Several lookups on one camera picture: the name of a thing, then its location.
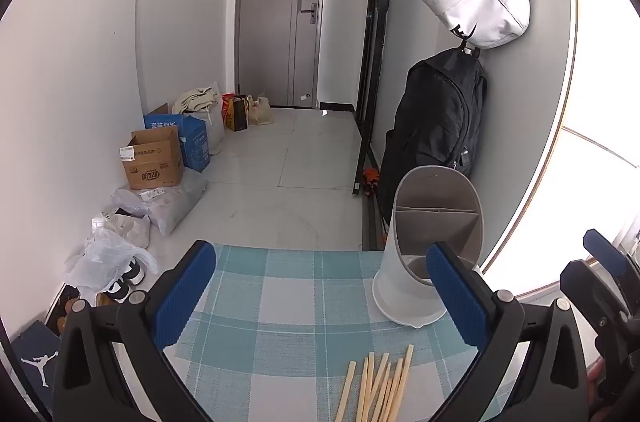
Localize wooden chopstick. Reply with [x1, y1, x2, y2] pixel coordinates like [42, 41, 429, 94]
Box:
[367, 353, 390, 421]
[380, 358, 404, 422]
[370, 362, 392, 422]
[355, 357, 369, 422]
[362, 352, 375, 421]
[334, 360, 357, 422]
[388, 344, 414, 422]

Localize navy jordan shoebox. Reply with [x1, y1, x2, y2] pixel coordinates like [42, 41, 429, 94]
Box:
[11, 320, 60, 411]

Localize black and white sneakers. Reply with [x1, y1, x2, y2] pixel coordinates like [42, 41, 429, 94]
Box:
[105, 259, 145, 303]

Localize white plastic bag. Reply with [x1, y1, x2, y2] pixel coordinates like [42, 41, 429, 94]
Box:
[63, 227, 158, 292]

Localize white utensil holder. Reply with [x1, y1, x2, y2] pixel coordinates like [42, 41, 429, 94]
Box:
[371, 164, 486, 329]

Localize teal checkered tablecloth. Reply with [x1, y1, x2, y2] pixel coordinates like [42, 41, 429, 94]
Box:
[166, 246, 475, 421]

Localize grey plastic parcel bag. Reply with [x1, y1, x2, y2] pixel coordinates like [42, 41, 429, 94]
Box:
[107, 169, 207, 236]

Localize brown cardboard box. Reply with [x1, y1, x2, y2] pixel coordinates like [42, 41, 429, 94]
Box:
[119, 125, 183, 190]

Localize black backpack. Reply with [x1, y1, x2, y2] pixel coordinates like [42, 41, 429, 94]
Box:
[378, 46, 488, 222]

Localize blue cardboard box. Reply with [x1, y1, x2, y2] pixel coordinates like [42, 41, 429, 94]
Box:
[143, 104, 210, 173]

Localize cream cloth bundle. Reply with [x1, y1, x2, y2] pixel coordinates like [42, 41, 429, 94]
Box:
[171, 86, 219, 115]

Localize red and black bag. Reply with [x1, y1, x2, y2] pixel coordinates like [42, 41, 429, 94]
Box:
[222, 93, 250, 132]

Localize beige tote bag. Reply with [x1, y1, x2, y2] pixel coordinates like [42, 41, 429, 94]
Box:
[247, 95, 274, 125]

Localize black metal rack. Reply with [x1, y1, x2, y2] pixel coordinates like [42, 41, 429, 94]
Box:
[351, 0, 400, 196]

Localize grey door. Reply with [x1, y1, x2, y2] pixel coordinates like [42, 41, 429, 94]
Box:
[234, 0, 323, 109]

